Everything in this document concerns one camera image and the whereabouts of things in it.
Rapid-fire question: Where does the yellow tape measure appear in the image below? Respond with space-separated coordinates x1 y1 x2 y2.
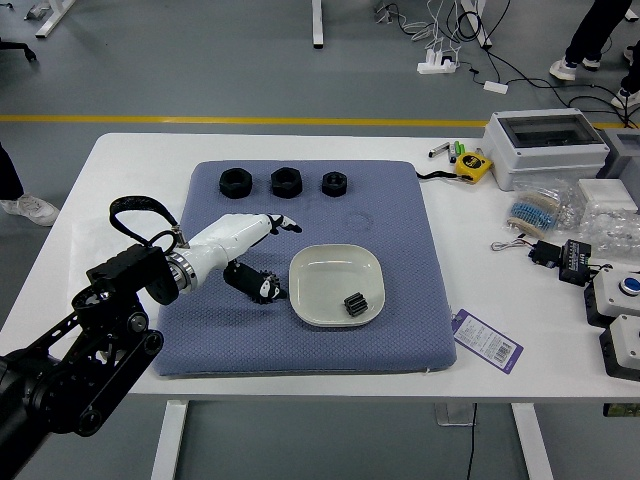
454 153 494 184

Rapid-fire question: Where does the white black button box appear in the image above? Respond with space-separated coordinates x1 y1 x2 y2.
598 313 640 382

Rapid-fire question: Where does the big black gear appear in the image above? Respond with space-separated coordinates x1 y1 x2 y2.
253 268 288 305

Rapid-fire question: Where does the white background table leg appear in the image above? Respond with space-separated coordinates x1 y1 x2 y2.
310 0 326 50

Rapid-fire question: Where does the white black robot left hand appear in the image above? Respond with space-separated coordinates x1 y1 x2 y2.
180 212 304 307

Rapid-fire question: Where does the person with white shoes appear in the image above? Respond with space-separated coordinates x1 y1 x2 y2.
610 43 640 109

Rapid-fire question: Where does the clear bag of small parts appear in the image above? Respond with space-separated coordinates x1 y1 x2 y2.
579 204 640 261

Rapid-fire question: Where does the small black hex nut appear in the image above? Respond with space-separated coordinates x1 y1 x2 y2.
321 171 349 197

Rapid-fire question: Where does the white box with blue button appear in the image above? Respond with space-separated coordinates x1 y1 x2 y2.
583 267 640 329

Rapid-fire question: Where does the black electronic module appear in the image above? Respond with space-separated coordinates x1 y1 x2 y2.
558 238 596 287

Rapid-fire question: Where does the person in dark trousers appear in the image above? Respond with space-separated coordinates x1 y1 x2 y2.
548 0 626 81

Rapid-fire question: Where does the white power strip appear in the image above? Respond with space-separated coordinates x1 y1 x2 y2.
417 47 459 75

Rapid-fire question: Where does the white square plate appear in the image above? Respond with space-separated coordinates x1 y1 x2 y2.
289 243 386 329

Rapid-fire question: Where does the grey electrical enclosure box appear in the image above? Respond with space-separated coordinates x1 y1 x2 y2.
482 108 611 192

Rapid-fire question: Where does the grey metal table bracket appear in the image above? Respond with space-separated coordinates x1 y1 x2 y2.
434 402 476 427

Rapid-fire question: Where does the white background table foot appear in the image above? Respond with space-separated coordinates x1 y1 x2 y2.
34 0 76 39

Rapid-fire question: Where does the small grey box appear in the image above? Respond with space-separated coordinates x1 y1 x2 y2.
594 127 640 181

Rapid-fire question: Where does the big black hex nut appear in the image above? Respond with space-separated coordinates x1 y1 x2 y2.
217 168 254 199
269 167 304 199

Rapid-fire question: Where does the small black gear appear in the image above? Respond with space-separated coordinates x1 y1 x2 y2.
342 293 371 319

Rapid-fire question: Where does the person beside the table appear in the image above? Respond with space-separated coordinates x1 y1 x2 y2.
0 142 60 227

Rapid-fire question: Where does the white flat box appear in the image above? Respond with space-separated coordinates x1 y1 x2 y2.
577 178 640 214

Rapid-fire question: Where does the blue-grey cushion mat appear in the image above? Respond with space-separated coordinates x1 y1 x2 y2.
152 159 459 379

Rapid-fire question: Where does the small black servo with wires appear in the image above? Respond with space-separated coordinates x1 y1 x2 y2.
491 238 560 269

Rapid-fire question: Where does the black cable under table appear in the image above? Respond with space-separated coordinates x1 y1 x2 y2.
466 403 478 480

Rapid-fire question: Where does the bag of blue resistors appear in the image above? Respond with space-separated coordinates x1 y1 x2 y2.
505 179 584 236

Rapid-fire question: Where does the purple white label tag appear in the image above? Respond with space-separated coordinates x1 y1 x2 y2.
451 308 525 375

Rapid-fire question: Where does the black office chair base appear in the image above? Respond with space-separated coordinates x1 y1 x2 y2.
0 39 39 62

